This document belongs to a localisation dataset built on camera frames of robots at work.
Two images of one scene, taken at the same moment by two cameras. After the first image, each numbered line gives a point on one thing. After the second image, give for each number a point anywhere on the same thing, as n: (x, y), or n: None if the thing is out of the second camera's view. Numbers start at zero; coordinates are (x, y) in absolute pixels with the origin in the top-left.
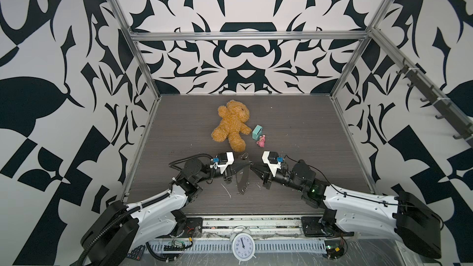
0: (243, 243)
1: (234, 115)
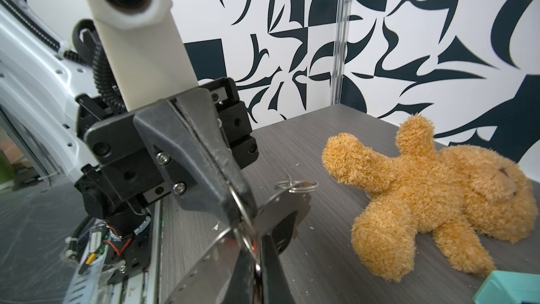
0: None
1: (453, 192)
